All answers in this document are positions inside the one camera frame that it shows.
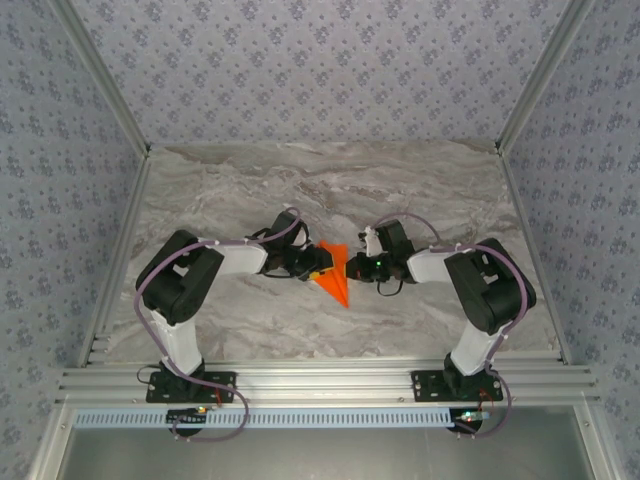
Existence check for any orange paper sheet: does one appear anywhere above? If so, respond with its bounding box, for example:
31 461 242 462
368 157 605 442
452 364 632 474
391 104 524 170
312 239 351 309

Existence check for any steel sheet panel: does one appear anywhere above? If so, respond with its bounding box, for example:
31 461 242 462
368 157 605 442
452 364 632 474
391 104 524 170
58 428 594 480

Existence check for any small black circuit board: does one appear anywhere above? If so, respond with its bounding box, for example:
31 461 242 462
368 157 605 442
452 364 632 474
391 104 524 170
166 406 209 427
451 408 490 426

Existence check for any aluminium front rail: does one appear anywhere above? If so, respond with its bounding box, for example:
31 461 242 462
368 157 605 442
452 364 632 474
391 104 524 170
53 357 604 407

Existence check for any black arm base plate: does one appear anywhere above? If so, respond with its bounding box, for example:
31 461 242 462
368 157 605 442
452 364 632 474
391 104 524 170
410 369 503 404
145 370 238 404

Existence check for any aluminium side rail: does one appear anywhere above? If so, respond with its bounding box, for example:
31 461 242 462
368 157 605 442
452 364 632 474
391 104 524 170
497 149 574 364
77 149 152 369

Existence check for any grey slotted cable duct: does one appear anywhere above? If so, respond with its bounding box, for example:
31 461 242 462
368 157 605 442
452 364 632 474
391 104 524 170
73 408 489 431

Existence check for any aluminium corner post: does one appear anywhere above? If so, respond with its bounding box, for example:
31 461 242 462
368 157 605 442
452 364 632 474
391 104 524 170
48 0 152 157
494 0 599 157

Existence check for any aluminium lower frame bar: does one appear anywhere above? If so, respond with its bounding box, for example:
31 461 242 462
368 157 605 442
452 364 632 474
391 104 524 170
574 405 621 480
27 404 76 480

